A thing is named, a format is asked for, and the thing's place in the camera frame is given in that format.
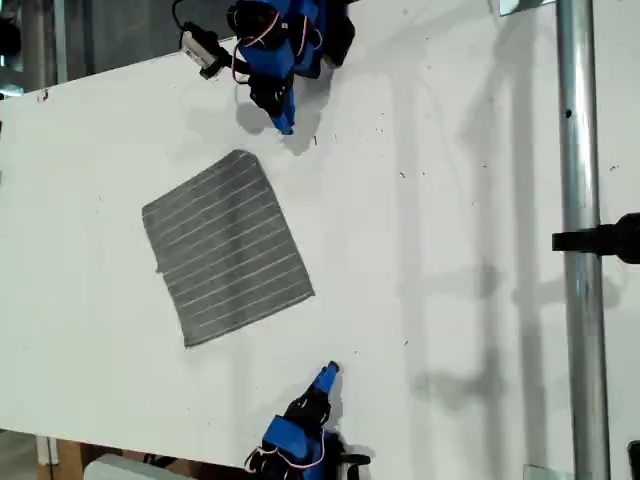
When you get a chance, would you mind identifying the grey striped towel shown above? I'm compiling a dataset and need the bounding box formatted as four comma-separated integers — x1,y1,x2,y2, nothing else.
141,148,317,349

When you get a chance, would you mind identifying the white box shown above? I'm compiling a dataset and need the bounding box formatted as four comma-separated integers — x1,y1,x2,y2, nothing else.
82,452,196,480

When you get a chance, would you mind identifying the grey metal bar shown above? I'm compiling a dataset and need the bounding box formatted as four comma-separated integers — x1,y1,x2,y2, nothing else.
52,0,69,84

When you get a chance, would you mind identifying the wooden table leg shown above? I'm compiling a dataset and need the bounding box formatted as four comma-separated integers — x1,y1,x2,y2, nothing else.
35,435,85,480

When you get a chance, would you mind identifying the black round object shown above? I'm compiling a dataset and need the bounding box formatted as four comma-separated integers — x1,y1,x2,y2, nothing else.
0,14,22,60

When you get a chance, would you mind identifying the gripper camera stalk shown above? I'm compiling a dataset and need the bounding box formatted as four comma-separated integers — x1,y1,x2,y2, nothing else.
217,47,251,76

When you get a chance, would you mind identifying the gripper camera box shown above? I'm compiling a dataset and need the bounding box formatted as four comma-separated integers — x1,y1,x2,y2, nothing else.
341,451,374,480
179,22,224,80

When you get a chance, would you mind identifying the metal table bracket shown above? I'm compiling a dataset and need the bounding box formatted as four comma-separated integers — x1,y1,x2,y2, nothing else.
499,0,554,17

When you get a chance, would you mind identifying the steel post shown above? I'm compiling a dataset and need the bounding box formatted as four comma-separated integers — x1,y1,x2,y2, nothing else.
554,0,612,480

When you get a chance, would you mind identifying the black post clamp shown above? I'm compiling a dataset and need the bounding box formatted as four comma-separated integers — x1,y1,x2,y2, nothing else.
551,212,640,266

